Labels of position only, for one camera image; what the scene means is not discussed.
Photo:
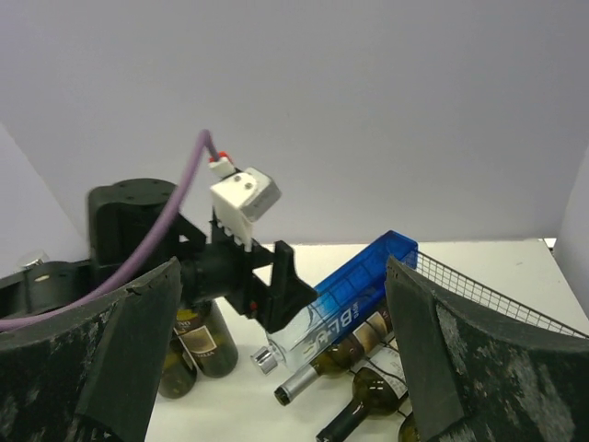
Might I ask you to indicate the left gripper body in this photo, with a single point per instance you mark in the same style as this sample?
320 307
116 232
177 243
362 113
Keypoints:
241 289

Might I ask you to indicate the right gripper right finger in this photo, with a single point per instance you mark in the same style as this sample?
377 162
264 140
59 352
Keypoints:
475 373

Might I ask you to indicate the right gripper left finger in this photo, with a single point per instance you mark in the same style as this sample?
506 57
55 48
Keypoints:
91 373

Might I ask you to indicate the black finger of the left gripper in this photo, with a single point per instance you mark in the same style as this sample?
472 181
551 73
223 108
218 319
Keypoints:
287 294

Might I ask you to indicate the short blue glass bottle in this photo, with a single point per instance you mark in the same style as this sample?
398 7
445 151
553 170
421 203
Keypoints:
345 298

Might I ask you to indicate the green wine bottle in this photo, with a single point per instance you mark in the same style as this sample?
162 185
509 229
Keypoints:
408 431
379 388
340 356

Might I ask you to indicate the tall blue glass bottle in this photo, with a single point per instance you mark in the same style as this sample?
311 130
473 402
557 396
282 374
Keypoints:
32 259

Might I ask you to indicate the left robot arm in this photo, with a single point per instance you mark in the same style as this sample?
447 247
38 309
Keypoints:
119 217

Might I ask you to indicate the rear tall green bottle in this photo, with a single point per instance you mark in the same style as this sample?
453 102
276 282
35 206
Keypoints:
205 333

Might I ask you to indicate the dark green bottle left rear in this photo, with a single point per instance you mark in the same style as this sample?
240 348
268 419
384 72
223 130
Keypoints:
179 372

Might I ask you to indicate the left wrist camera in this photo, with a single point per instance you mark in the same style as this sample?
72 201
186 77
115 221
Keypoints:
240 198

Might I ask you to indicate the black wire wine rack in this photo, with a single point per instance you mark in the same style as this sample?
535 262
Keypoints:
451 279

